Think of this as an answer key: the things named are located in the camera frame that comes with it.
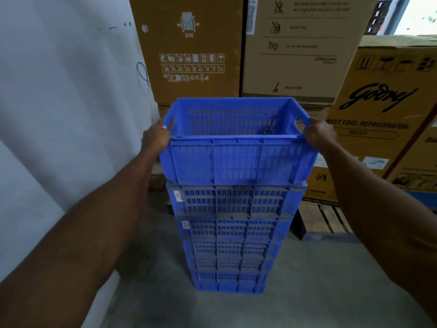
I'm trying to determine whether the person's left hand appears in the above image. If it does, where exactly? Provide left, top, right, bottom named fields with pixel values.
left=141, top=118, right=171, bottom=155

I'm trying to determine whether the person's right hand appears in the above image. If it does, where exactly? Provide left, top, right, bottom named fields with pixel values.
left=304, top=118, right=337, bottom=151

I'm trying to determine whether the blue perforated plastic crate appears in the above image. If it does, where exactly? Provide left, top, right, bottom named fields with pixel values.
left=159, top=97, right=319, bottom=186

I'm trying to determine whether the person's left forearm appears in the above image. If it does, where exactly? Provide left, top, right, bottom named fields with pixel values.
left=0, top=144, right=164, bottom=328

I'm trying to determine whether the person's right forearm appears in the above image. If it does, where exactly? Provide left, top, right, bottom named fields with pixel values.
left=318, top=139, right=362, bottom=215

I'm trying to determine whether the plain brown cardboard box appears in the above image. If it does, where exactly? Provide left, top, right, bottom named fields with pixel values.
left=296, top=103, right=332, bottom=133

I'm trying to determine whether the large yellow-brown refrigerator carton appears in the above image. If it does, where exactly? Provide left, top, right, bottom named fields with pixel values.
left=303, top=35, right=437, bottom=205

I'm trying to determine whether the light brown cardboard box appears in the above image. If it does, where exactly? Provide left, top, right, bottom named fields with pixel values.
left=242, top=0, right=379, bottom=105

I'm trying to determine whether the dark brown cardboard box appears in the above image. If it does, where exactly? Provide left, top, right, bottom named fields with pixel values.
left=128, top=0, right=245, bottom=105

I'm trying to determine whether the wooden pallet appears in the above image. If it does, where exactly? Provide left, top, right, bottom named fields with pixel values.
left=292, top=200, right=360, bottom=243

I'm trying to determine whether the dusty blue plastic crate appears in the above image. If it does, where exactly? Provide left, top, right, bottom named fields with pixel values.
left=166, top=181, right=308, bottom=220
left=175, top=213, right=293, bottom=241
left=181, top=236, right=283, bottom=261
left=186, top=256, right=275, bottom=275
left=191, top=270, right=270, bottom=295

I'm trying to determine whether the tilted yellow-brown carton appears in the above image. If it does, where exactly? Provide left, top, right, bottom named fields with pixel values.
left=386, top=111, right=437, bottom=209

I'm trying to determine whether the bright window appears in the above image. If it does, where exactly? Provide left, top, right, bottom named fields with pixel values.
left=393, top=0, right=437, bottom=36

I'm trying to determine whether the thin wire loop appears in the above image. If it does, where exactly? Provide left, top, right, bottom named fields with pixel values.
left=136, top=61, right=152, bottom=88

